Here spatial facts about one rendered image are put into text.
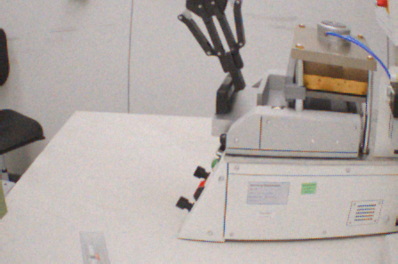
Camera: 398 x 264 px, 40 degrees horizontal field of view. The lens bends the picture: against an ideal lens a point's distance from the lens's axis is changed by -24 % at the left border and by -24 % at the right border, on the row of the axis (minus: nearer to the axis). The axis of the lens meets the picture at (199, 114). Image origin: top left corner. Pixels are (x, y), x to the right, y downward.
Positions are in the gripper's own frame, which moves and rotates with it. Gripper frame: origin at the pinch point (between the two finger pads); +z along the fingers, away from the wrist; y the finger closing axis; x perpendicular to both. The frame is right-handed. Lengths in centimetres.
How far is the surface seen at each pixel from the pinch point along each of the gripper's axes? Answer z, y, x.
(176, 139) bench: 20, 28, -39
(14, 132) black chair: 14, 122, -96
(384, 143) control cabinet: 17.6, -28.2, 15.0
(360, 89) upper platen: 7.3, -25.0, 9.9
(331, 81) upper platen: 4.3, -19.2, 10.0
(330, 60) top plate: -0.1, -20.6, 13.2
